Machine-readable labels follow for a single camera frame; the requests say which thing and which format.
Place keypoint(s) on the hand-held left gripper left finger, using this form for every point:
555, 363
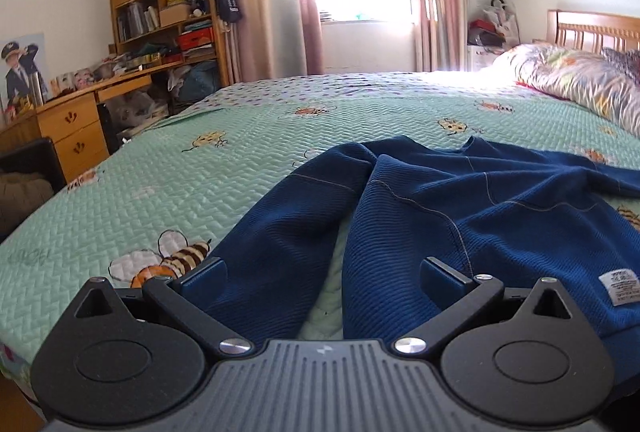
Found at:
205, 279

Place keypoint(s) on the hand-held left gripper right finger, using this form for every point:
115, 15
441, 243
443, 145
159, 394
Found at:
440, 279

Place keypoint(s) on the dark blue knit sweater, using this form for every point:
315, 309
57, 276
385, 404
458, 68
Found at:
450, 222

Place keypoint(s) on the green bee-print bedspread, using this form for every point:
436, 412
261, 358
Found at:
200, 182

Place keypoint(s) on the blue bag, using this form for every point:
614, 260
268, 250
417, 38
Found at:
200, 81

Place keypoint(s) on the wooden desk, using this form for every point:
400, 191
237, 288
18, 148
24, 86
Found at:
70, 121

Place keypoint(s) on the black chair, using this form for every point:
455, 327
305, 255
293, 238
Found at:
25, 156

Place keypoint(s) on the cluttered nightstand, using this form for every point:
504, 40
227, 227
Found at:
482, 46

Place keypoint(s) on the floral folded duvet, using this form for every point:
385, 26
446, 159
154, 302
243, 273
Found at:
565, 76

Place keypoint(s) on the steel thermos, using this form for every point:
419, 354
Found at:
36, 87

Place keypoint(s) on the white plastic bag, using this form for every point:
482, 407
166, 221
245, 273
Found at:
502, 24

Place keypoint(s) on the grey patterned pillow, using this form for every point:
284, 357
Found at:
625, 64

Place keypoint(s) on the wooden headboard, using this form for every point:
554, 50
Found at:
590, 29

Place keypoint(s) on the wall poster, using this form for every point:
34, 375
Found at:
20, 71

